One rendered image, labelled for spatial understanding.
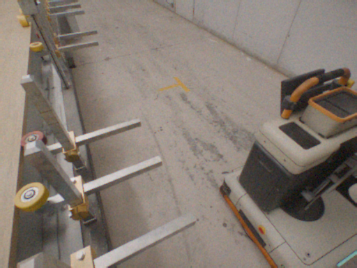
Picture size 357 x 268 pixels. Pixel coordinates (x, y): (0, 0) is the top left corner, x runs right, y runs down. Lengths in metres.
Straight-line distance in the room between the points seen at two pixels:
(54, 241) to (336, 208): 1.46
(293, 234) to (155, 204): 0.89
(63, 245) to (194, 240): 0.85
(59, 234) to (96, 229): 0.19
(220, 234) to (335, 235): 0.62
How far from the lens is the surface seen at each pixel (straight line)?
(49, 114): 0.77
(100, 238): 0.81
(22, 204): 0.73
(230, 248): 1.52
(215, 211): 1.58
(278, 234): 1.33
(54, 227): 0.99
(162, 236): 0.61
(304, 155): 0.93
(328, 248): 1.42
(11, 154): 0.90
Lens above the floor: 1.44
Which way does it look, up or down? 46 degrees down
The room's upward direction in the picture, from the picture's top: 2 degrees counter-clockwise
